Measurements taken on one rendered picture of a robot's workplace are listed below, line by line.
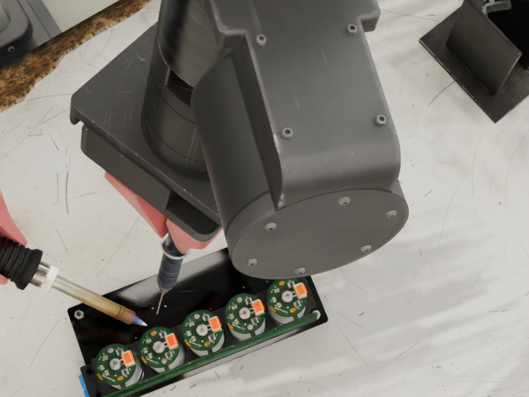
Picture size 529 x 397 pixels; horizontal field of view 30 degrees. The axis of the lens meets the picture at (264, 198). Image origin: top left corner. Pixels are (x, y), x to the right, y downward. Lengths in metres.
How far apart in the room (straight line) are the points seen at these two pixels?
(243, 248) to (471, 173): 0.43
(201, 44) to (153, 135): 0.07
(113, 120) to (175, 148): 0.04
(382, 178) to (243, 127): 0.05
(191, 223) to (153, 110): 0.05
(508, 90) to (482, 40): 0.06
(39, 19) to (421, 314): 0.74
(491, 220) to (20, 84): 0.35
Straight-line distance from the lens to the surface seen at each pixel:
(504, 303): 0.69
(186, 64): 0.35
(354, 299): 0.68
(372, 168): 0.28
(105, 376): 0.61
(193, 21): 0.33
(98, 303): 0.58
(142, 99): 0.42
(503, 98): 0.73
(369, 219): 0.30
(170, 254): 0.50
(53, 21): 1.27
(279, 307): 0.61
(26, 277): 0.56
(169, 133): 0.38
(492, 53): 0.69
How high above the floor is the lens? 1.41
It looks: 75 degrees down
